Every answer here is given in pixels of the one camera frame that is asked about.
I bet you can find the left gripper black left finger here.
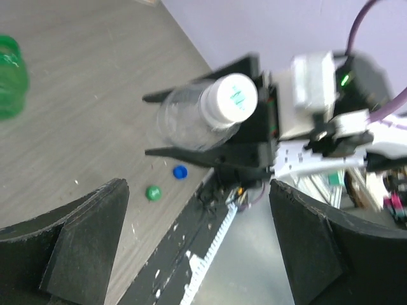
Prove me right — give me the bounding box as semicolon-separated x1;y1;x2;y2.
1;179;130;304

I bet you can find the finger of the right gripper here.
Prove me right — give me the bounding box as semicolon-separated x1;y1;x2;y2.
142;54;261;102

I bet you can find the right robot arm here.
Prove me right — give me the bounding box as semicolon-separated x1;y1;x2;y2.
142;51;406;185

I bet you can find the green plastic bottle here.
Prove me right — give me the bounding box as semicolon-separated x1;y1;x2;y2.
0;34;30;121

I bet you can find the blue bottle cap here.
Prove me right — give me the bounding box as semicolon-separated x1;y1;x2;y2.
172;165;188;180

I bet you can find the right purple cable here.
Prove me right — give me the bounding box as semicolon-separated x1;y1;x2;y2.
345;0;407;123

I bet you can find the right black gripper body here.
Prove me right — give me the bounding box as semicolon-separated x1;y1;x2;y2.
222;72;279;178

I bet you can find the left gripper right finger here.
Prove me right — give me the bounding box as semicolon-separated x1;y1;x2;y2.
269;179;406;304

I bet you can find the white cable duct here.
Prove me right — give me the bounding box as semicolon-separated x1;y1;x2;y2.
179;202;237;305

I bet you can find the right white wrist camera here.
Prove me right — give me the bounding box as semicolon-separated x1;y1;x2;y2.
273;51;336;140

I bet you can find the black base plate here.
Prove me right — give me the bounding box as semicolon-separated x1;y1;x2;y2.
120;171;265;305

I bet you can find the green bottle cap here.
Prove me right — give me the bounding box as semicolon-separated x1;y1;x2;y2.
145;185;162;201

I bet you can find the white bottle cap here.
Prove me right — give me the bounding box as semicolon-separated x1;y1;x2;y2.
199;73;258;129

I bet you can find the clear plastic bottle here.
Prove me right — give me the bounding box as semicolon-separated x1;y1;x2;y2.
151;80;244;151

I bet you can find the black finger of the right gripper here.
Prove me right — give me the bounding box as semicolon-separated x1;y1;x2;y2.
145;142;273;168

